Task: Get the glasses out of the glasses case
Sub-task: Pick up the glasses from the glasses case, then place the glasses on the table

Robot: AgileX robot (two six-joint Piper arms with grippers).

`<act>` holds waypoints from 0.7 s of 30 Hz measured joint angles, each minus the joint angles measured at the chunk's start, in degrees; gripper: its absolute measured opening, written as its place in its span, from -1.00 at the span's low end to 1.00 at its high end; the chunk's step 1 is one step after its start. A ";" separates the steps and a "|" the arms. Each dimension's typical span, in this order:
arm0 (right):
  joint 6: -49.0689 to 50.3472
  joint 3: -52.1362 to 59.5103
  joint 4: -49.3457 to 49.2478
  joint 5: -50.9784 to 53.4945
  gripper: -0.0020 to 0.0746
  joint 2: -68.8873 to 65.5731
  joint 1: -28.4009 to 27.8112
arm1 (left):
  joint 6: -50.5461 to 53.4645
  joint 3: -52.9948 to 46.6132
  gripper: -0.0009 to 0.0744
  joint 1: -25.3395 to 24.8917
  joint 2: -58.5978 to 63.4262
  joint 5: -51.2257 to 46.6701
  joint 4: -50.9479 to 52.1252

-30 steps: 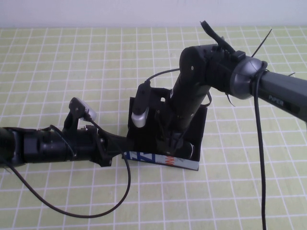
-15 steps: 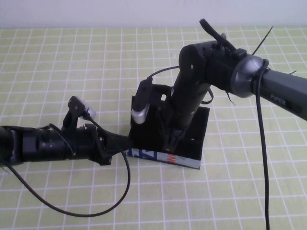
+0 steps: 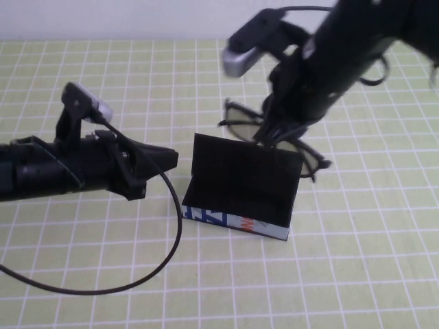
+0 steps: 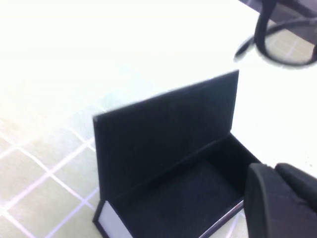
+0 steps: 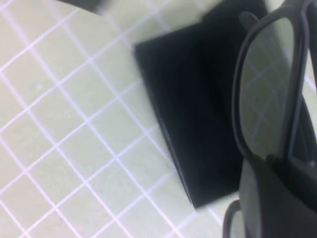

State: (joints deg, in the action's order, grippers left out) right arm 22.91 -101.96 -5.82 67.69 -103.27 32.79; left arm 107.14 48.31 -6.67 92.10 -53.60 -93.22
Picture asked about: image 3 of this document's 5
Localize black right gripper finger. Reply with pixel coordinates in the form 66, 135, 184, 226
266, 122, 310, 147
252, 101, 276, 147

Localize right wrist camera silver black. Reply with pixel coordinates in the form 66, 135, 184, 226
222, 8, 311, 79

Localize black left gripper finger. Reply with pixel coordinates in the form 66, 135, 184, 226
127, 136, 180, 162
136, 155, 180, 183

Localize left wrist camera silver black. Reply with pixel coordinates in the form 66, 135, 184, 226
54, 81, 115, 143

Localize black right camera cable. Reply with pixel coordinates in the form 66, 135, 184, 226
279, 4, 339, 15

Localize black camera cable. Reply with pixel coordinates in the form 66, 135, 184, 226
279, 4, 339, 15
0, 114, 184, 295

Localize black left camera cable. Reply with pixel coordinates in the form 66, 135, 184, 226
0, 114, 184, 295

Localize black glasses case printed side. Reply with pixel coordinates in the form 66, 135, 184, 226
180, 132, 305, 243

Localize green white-grid tablecloth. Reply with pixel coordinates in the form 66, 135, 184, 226
0, 38, 439, 329

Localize black-framed glasses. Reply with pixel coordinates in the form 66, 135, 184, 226
217, 98, 334, 184

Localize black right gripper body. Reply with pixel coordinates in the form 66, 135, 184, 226
265, 29, 385, 127

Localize black loop cable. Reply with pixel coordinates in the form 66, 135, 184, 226
357, 51, 392, 87

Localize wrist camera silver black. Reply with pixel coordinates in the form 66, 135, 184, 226
54, 81, 115, 143
222, 8, 311, 79

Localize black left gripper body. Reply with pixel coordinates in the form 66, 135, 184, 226
12, 130, 149, 202

